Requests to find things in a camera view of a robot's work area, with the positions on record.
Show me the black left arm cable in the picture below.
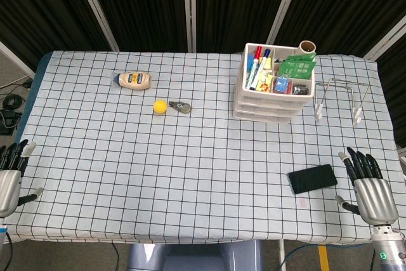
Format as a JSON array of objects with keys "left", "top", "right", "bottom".
[{"left": 3, "top": 232, "right": 14, "bottom": 271}]

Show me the white plastic drawer organizer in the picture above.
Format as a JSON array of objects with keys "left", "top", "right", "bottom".
[{"left": 233, "top": 42, "right": 317, "bottom": 123}]

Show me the red cap whiteboard marker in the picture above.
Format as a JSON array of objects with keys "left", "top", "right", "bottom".
[{"left": 246, "top": 45, "right": 263, "bottom": 89}]

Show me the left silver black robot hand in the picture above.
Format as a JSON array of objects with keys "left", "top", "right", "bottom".
[{"left": 0, "top": 139, "right": 44, "bottom": 218}]

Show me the brown cardboard tube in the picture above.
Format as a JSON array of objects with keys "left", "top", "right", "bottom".
[{"left": 299, "top": 40, "right": 318, "bottom": 58}]

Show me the blue-grey robot torso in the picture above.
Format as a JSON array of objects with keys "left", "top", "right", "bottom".
[{"left": 126, "top": 239, "right": 264, "bottom": 271}]

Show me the blue padded table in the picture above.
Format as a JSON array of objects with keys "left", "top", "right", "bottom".
[{"left": 15, "top": 51, "right": 53, "bottom": 138}]

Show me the black floor cable bundle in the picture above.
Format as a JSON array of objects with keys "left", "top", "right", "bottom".
[{"left": 1, "top": 92, "right": 25, "bottom": 110}]

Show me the metal wire stand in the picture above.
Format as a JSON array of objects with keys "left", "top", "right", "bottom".
[{"left": 313, "top": 77, "right": 370, "bottom": 124}]

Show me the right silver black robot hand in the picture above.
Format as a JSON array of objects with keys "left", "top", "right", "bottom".
[{"left": 335, "top": 147, "right": 400, "bottom": 226}]

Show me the mayonnaise squeeze bottle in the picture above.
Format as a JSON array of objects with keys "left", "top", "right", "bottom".
[{"left": 112, "top": 71, "right": 152, "bottom": 91}]

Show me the black power adapter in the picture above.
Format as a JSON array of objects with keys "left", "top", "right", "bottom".
[{"left": 0, "top": 109, "right": 22, "bottom": 135}]

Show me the black smartphone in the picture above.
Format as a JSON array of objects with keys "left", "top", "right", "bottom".
[{"left": 287, "top": 164, "right": 339, "bottom": 195}]

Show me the clear plastic drawer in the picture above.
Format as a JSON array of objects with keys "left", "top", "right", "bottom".
[{"left": 233, "top": 101, "right": 302, "bottom": 115}]

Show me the green printed packet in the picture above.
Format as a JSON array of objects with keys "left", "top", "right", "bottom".
[
  {"left": 285, "top": 52, "right": 317, "bottom": 62},
  {"left": 278, "top": 58, "right": 317, "bottom": 80}
]

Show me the blue eraser block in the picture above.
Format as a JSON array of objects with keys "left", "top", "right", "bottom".
[{"left": 246, "top": 55, "right": 259, "bottom": 72}]

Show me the blue cap whiteboard marker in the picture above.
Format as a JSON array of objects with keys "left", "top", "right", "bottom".
[{"left": 250, "top": 48, "right": 272, "bottom": 90}]

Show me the yellow ball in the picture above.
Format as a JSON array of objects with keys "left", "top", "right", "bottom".
[{"left": 153, "top": 100, "right": 168, "bottom": 115}]

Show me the blue red small packet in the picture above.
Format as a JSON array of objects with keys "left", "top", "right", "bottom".
[{"left": 272, "top": 76, "right": 292, "bottom": 94}]

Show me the white black checkered tablecloth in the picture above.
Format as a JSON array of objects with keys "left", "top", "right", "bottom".
[{"left": 0, "top": 50, "right": 403, "bottom": 246}]

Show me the black folding screen white frame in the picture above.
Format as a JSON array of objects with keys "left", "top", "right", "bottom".
[{"left": 0, "top": 0, "right": 406, "bottom": 62}]

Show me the white table leg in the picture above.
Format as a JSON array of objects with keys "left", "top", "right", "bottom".
[{"left": 278, "top": 239, "right": 287, "bottom": 271}]

